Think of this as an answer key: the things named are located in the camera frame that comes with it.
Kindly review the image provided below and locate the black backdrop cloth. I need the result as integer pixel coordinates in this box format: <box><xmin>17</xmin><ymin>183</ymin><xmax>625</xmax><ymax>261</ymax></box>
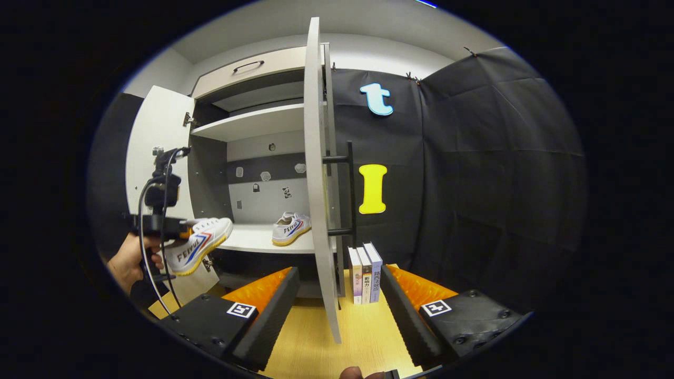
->
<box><xmin>87</xmin><ymin>46</ymin><xmax>588</xmax><ymax>316</ymax></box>

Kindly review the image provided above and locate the white canvas shoe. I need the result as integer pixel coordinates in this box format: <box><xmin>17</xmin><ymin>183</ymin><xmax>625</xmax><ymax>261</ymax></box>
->
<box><xmin>161</xmin><ymin>217</ymin><xmax>234</xmax><ymax>276</ymax></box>
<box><xmin>272</xmin><ymin>212</ymin><xmax>312</xmax><ymax>247</ymax></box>

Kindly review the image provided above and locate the grey book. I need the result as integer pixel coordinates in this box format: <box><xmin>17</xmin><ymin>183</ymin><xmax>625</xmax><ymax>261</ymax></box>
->
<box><xmin>356</xmin><ymin>245</ymin><xmax>373</xmax><ymax>305</ymax></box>

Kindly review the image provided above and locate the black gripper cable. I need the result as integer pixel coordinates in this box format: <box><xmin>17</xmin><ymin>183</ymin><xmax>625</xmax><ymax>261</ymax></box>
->
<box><xmin>138</xmin><ymin>176</ymin><xmax>183</xmax><ymax>317</ymax></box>

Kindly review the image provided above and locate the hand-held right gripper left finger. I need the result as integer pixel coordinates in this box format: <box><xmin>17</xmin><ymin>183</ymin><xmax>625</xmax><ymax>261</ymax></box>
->
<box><xmin>158</xmin><ymin>267</ymin><xmax>301</xmax><ymax>372</ymax></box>

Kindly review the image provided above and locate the white book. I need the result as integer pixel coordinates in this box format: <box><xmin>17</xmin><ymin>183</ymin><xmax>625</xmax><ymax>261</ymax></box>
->
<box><xmin>348</xmin><ymin>246</ymin><xmax>364</xmax><ymax>305</ymax></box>

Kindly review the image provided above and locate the black door handle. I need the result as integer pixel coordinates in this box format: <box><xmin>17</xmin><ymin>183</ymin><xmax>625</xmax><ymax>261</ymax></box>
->
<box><xmin>322</xmin><ymin>141</ymin><xmax>358</xmax><ymax>248</ymax></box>

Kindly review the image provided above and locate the white shoe cabinet door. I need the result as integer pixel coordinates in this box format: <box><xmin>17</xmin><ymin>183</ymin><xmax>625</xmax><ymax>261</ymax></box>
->
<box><xmin>125</xmin><ymin>85</ymin><xmax>222</xmax><ymax>307</ymax></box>
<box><xmin>304</xmin><ymin>17</ymin><xmax>348</xmax><ymax>344</ymax></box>

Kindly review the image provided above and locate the white shoe cabinet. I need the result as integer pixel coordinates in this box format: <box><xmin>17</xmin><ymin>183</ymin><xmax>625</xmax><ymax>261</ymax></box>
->
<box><xmin>187</xmin><ymin>45</ymin><xmax>338</xmax><ymax>298</ymax></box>

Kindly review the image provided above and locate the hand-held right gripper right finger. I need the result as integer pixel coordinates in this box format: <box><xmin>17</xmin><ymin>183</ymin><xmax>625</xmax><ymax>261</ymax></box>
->
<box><xmin>380</xmin><ymin>265</ymin><xmax>527</xmax><ymax>368</ymax></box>

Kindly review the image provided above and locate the lavender book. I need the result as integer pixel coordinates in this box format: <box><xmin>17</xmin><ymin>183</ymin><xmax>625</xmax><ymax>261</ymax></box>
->
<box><xmin>363</xmin><ymin>242</ymin><xmax>383</xmax><ymax>304</ymax></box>

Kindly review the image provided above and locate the white cabinet drawer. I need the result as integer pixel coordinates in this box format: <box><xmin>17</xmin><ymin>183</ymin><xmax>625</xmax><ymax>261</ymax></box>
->
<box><xmin>191</xmin><ymin>46</ymin><xmax>309</xmax><ymax>99</ymax></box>

